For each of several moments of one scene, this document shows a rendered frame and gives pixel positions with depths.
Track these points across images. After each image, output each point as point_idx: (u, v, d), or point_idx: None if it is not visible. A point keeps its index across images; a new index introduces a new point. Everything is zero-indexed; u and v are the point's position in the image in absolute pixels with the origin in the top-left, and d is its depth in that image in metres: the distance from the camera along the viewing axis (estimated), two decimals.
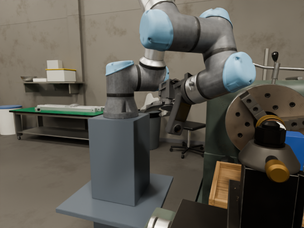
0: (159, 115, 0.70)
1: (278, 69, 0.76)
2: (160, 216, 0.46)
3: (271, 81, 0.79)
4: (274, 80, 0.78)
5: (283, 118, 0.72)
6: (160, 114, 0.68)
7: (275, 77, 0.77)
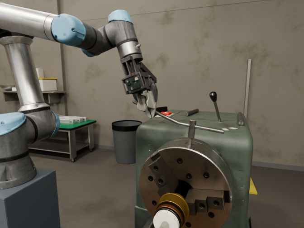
0: (152, 117, 0.66)
1: (193, 128, 0.62)
2: None
3: (188, 140, 0.65)
4: (192, 140, 0.64)
5: (194, 193, 0.58)
6: (150, 113, 0.66)
7: (191, 137, 0.63)
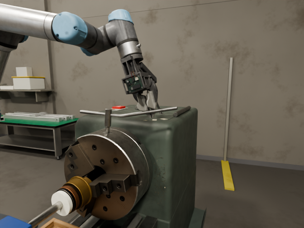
0: (152, 117, 0.66)
1: (106, 115, 0.67)
2: None
3: (109, 130, 0.67)
4: (106, 128, 0.67)
5: (103, 178, 0.61)
6: (150, 113, 0.66)
7: None
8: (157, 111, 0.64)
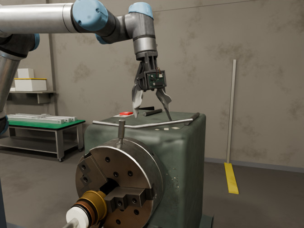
0: (136, 118, 0.64)
1: (120, 126, 0.65)
2: None
3: (122, 141, 0.65)
4: (119, 140, 0.65)
5: (117, 191, 0.60)
6: (137, 114, 0.64)
7: None
8: (173, 122, 0.63)
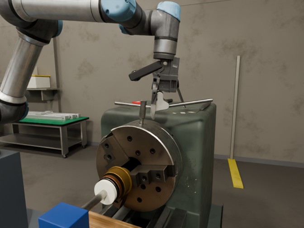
0: (152, 119, 0.64)
1: (140, 107, 0.67)
2: None
3: (143, 121, 0.67)
4: (140, 120, 0.67)
5: (140, 168, 0.62)
6: (153, 115, 0.64)
7: None
8: (193, 102, 0.65)
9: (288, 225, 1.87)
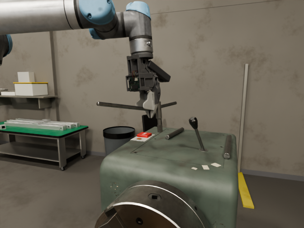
0: (150, 117, 0.67)
1: (161, 108, 0.69)
2: None
3: (157, 121, 0.70)
4: (159, 120, 0.70)
5: None
6: (150, 113, 0.67)
7: (161, 117, 0.69)
8: (116, 106, 0.57)
9: None
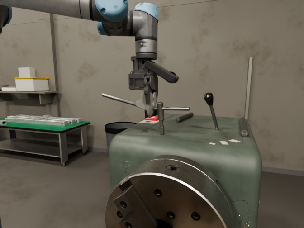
0: (150, 117, 0.67)
1: (161, 110, 0.64)
2: None
3: (159, 123, 0.67)
4: (163, 121, 0.67)
5: None
6: (150, 113, 0.67)
7: (161, 120, 0.65)
8: (117, 98, 0.72)
9: None
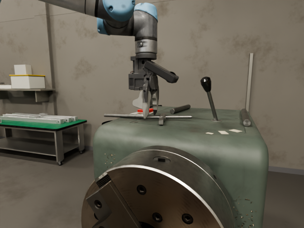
0: (154, 115, 0.71)
1: (164, 115, 0.66)
2: None
3: None
4: None
5: None
6: (154, 111, 0.70)
7: (163, 116, 0.63)
8: (119, 117, 0.72)
9: None
